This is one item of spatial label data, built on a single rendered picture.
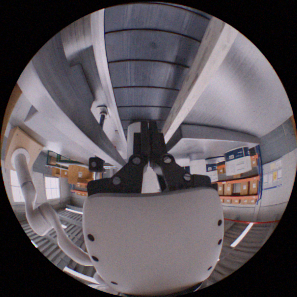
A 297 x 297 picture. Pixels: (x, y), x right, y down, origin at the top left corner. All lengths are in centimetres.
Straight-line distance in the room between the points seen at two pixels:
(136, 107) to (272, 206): 498
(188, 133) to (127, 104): 21
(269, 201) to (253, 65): 476
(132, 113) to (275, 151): 451
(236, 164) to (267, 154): 397
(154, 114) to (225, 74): 16
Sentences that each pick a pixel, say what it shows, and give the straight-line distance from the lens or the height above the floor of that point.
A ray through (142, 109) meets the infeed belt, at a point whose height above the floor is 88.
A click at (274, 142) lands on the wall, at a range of 453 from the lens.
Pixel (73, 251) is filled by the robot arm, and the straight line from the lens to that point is 52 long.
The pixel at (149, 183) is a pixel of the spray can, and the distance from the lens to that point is 16.
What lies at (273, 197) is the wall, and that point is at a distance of 481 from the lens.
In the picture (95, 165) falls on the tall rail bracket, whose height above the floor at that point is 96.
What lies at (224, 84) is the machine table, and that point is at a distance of 23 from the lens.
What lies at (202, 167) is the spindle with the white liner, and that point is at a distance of 50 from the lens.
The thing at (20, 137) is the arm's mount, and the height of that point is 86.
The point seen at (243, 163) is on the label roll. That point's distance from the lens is 63.
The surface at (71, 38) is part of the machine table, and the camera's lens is 18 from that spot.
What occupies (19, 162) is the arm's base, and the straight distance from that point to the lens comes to 66.
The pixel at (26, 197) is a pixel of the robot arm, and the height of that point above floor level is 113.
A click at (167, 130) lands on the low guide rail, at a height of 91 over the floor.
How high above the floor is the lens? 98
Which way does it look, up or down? 16 degrees down
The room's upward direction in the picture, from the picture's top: 177 degrees clockwise
